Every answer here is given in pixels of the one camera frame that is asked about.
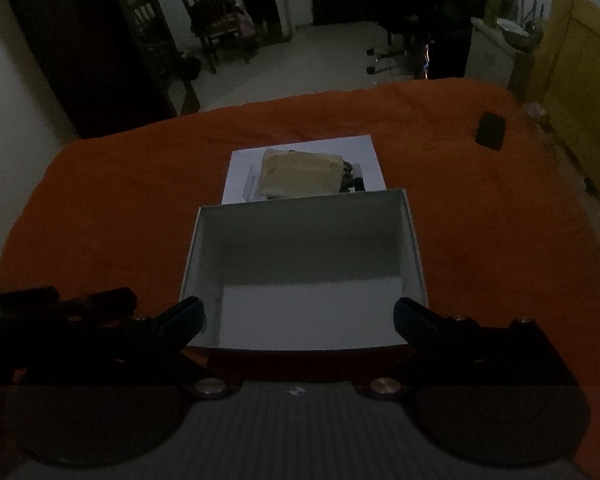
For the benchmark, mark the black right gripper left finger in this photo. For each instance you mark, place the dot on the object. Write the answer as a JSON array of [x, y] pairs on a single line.
[[171, 330]]

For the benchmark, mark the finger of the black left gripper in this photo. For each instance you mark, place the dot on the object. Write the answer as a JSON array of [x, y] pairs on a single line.
[[45, 302]]

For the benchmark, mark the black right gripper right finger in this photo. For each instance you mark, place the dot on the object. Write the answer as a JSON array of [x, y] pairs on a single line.
[[423, 328]]

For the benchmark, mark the white cardboard box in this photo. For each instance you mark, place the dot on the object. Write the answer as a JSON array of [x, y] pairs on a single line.
[[309, 274]]

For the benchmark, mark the black plush toy figure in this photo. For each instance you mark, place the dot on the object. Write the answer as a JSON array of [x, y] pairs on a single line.
[[352, 180]]

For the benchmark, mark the white box lid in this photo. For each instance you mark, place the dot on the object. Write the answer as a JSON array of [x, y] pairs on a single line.
[[241, 183]]

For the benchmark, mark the beige cloth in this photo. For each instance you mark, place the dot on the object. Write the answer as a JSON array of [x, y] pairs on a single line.
[[293, 174]]

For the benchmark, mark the small black square object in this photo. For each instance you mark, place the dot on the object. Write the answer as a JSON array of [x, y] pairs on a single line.
[[491, 131]]

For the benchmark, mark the white cabinet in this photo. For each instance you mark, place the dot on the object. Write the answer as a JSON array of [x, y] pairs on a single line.
[[493, 60]]

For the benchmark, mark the yellow wooden board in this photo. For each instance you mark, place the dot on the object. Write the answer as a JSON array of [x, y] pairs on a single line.
[[565, 78]]

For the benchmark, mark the black office chair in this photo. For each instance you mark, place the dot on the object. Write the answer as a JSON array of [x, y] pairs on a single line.
[[428, 39]]

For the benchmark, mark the dark wooden chair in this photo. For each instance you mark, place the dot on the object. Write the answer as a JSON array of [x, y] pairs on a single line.
[[213, 22]]

